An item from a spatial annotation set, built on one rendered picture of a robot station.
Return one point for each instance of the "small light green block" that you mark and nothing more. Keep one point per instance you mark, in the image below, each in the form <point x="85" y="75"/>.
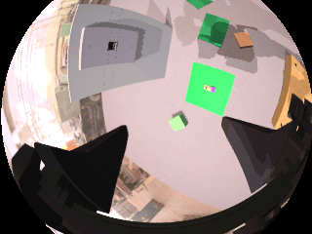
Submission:
<point x="178" y="122"/>

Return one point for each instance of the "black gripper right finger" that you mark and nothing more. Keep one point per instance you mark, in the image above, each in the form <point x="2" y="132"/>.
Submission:
<point x="257" y="148"/>

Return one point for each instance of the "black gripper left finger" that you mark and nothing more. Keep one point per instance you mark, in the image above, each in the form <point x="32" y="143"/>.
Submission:
<point x="92" y="168"/>

